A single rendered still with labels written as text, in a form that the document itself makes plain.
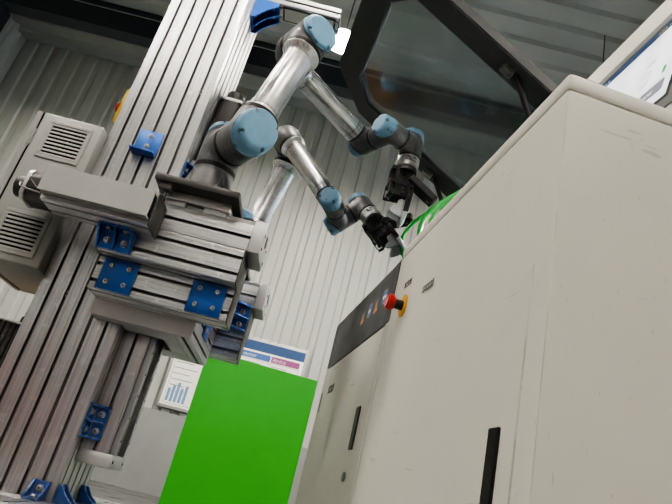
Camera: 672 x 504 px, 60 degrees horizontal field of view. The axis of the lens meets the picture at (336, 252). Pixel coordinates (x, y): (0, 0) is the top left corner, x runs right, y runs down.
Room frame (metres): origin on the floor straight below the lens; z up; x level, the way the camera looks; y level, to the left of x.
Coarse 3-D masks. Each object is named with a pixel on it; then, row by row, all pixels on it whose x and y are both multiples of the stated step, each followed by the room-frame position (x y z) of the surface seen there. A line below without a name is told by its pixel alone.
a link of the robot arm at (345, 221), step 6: (348, 210) 1.92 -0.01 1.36; (348, 216) 1.93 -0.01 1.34; (354, 216) 1.93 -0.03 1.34; (324, 222) 1.95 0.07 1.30; (330, 222) 1.94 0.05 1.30; (336, 222) 1.91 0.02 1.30; (342, 222) 1.92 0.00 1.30; (348, 222) 1.94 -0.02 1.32; (354, 222) 1.95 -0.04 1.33; (330, 228) 1.95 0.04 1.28; (336, 228) 1.95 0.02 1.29; (342, 228) 1.96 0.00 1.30; (336, 234) 1.99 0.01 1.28
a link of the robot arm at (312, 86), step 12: (276, 48) 1.45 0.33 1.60; (276, 60) 1.49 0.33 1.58; (312, 72) 1.52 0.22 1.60; (300, 84) 1.54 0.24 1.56; (312, 84) 1.54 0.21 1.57; (324, 84) 1.56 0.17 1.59; (312, 96) 1.57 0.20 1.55; (324, 96) 1.57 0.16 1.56; (336, 96) 1.59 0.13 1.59; (324, 108) 1.60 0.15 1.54; (336, 108) 1.60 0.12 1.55; (336, 120) 1.63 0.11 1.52; (348, 120) 1.63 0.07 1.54; (348, 132) 1.66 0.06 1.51; (360, 132) 1.67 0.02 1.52; (348, 144) 1.74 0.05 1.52; (360, 144) 1.70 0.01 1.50; (360, 156) 1.77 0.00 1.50
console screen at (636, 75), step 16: (656, 32) 0.90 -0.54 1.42; (640, 48) 0.94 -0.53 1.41; (656, 48) 0.87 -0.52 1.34; (624, 64) 0.99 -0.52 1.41; (640, 64) 0.92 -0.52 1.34; (656, 64) 0.85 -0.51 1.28; (608, 80) 1.05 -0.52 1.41; (624, 80) 0.96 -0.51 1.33; (640, 80) 0.89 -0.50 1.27; (656, 80) 0.83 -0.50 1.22; (640, 96) 0.87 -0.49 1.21; (656, 96) 0.81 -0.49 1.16
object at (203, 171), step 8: (200, 160) 1.41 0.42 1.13; (208, 160) 1.40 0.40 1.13; (200, 168) 1.41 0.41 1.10; (208, 168) 1.40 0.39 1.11; (216, 168) 1.41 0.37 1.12; (224, 168) 1.41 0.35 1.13; (192, 176) 1.40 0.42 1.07; (200, 176) 1.39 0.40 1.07; (208, 176) 1.39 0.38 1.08; (216, 176) 1.40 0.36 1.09; (224, 176) 1.42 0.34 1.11; (232, 176) 1.44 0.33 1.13; (208, 184) 1.39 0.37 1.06; (216, 184) 1.40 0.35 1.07; (224, 184) 1.42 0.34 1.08; (232, 184) 1.46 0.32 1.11
